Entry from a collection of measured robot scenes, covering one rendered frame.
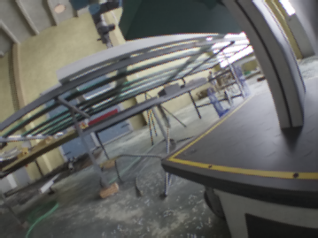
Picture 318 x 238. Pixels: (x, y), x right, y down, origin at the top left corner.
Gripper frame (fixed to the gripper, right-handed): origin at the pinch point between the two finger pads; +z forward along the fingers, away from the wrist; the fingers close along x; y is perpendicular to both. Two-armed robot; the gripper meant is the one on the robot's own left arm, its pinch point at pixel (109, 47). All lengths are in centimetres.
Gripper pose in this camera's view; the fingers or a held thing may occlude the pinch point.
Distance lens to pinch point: 95.9
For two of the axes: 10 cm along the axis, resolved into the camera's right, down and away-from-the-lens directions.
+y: -8.5, 4.2, -3.1
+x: 3.1, -0.8, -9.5
